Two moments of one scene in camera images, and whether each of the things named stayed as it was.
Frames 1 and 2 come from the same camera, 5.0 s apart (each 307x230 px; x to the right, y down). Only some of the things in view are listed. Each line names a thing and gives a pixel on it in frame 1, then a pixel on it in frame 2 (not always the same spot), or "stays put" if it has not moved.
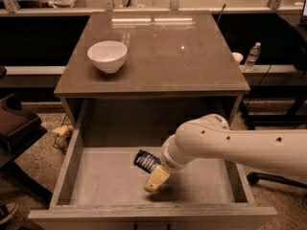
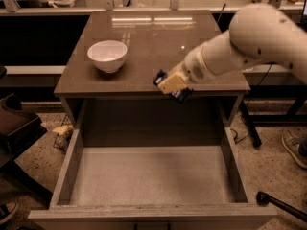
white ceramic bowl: x=108 y=56 stays put
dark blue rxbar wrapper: x=146 y=161 to x=180 y=95
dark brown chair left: x=18 y=131 stays put
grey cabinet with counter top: x=132 y=78 stays put
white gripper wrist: x=170 y=163 to x=194 y=67
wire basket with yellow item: x=63 y=134 stays put
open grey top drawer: x=99 y=187 stays put
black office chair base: x=253 y=177 to x=265 y=199
